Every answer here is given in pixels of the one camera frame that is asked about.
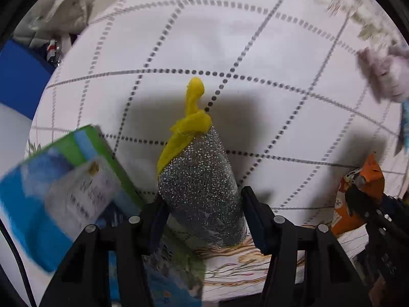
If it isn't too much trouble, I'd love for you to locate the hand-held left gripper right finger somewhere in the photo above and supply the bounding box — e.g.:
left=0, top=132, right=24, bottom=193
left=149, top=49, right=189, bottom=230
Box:
left=240, top=186, right=372, bottom=307

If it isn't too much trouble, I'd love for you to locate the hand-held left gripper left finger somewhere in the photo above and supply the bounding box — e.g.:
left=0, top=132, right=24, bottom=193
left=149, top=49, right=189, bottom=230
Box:
left=40, top=196, right=170, bottom=307

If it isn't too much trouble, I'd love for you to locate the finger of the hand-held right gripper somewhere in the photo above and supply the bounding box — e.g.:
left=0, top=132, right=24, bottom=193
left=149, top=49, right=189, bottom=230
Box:
left=345, top=177, right=389, bottom=227

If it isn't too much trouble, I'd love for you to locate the orange snack packet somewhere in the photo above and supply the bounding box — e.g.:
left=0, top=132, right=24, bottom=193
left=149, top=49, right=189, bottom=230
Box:
left=331, top=154, right=385, bottom=236

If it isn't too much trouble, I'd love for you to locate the silver glitter tube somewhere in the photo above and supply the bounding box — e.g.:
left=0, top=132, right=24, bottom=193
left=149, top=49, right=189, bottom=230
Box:
left=156, top=77, right=249, bottom=247

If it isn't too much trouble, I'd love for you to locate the blue green tissue pack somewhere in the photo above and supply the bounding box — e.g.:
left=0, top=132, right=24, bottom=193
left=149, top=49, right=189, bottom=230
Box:
left=109, top=245, right=207, bottom=307
left=0, top=125, right=144, bottom=274

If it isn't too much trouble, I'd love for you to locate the white cloth with brown drawing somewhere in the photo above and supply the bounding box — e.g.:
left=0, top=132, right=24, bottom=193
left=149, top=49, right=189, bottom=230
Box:
left=192, top=224, right=369, bottom=296

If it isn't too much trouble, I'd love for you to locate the light blue packet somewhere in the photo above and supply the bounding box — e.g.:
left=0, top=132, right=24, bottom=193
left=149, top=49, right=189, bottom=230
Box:
left=395, top=98, right=409, bottom=156

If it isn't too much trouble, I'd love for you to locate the white dotted grid blanket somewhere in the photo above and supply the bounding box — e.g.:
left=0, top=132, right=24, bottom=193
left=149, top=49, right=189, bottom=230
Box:
left=28, top=0, right=404, bottom=227

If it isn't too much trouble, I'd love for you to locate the floral printed cloth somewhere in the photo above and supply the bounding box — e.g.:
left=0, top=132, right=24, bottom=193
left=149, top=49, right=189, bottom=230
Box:
left=297, top=0, right=404, bottom=43

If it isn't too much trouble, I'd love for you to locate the blue white board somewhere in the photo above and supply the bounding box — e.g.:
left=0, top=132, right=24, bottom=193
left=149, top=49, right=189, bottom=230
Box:
left=0, top=38, right=55, bottom=180

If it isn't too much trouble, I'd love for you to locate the red white small bottle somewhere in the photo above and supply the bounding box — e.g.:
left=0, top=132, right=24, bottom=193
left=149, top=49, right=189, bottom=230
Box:
left=46, top=39, right=62, bottom=68

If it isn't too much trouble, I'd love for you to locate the grey white crumpled cloth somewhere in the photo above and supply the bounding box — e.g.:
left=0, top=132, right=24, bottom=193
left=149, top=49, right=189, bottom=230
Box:
left=14, top=0, right=94, bottom=47

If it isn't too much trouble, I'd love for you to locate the black cable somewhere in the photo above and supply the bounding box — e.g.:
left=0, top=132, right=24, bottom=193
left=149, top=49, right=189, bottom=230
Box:
left=0, top=222, right=37, bottom=307

